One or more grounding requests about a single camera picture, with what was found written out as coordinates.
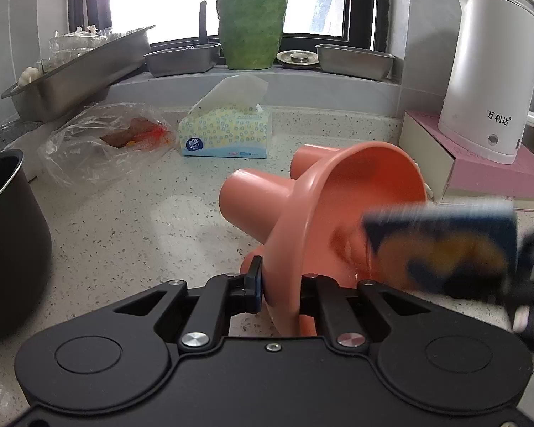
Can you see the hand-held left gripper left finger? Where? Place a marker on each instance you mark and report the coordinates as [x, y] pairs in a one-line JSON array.
[[254, 284]]

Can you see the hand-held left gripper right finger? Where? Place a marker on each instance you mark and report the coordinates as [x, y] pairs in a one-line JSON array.
[[327, 311]]

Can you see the blue patterned sponge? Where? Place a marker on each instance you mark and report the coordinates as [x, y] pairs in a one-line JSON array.
[[449, 249]]

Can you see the orange footed bowl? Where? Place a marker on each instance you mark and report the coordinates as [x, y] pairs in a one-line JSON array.
[[320, 213]]

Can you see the pink flat box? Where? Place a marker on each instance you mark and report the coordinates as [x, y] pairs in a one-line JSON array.
[[485, 178]]

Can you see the tissue box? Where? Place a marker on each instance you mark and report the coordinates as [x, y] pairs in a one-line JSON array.
[[222, 133]]

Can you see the white electric kettle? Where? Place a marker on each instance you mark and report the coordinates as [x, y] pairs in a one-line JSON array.
[[485, 75]]

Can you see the clear plastic bag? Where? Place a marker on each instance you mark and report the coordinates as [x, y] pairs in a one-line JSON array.
[[84, 151]]

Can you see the steel lid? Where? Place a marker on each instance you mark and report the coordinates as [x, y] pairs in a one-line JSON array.
[[297, 58]]

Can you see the small steel tray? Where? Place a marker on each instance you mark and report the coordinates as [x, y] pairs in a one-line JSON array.
[[182, 60]]

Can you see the black cooking pot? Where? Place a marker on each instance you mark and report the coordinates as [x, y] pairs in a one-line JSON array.
[[13, 253]]

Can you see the deep steel tray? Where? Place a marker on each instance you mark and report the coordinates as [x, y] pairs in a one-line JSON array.
[[354, 62]]

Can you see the green flower pot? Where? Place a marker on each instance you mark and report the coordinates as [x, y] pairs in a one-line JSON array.
[[251, 26]]

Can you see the large steel tray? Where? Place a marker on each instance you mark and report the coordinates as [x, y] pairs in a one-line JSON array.
[[71, 84]]

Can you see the grey round lid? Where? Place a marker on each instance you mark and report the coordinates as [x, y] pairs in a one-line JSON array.
[[4, 135]]

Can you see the dark framed window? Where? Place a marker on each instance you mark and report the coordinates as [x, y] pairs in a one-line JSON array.
[[169, 4]]

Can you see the clear plastic container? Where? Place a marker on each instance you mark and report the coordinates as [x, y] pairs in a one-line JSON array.
[[78, 44]]

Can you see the garlic bulb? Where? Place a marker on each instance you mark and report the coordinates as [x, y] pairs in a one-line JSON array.
[[29, 76]]

